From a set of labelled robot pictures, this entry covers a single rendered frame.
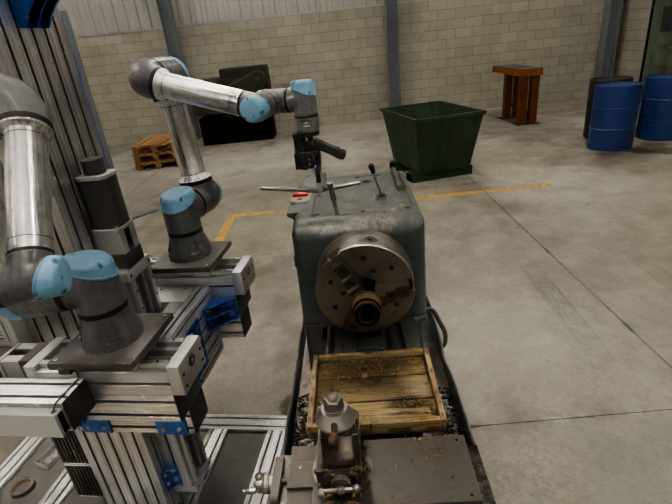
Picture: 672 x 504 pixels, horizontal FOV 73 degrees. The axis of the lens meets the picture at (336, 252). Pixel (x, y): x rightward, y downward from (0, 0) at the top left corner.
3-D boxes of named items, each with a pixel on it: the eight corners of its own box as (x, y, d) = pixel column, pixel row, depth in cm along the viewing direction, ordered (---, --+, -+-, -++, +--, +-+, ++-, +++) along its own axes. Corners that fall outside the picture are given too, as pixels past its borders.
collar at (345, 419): (316, 405, 94) (315, 394, 93) (354, 403, 94) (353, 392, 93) (314, 435, 87) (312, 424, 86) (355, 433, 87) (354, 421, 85)
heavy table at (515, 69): (489, 113, 1020) (491, 65, 978) (509, 111, 1019) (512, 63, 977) (516, 125, 874) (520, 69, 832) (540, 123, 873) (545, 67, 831)
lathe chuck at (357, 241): (313, 313, 158) (320, 228, 144) (403, 321, 158) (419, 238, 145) (311, 327, 149) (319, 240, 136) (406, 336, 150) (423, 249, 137)
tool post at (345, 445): (325, 439, 99) (320, 404, 94) (359, 437, 98) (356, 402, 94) (324, 469, 92) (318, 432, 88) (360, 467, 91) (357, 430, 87)
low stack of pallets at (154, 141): (155, 156, 944) (149, 134, 926) (196, 151, 947) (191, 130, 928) (135, 171, 831) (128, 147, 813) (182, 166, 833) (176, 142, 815)
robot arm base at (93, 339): (68, 354, 112) (54, 320, 108) (103, 320, 126) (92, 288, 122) (124, 354, 110) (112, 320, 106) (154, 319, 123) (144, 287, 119)
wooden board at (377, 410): (314, 364, 146) (313, 354, 145) (427, 357, 144) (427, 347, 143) (308, 439, 119) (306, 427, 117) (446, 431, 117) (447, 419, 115)
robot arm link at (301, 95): (292, 79, 144) (318, 77, 142) (296, 115, 149) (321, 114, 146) (283, 82, 137) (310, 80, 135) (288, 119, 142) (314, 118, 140)
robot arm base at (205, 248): (161, 264, 157) (154, 237, 152) (180, 245, 170) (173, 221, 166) (203, 262, 154) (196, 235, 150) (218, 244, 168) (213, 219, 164)
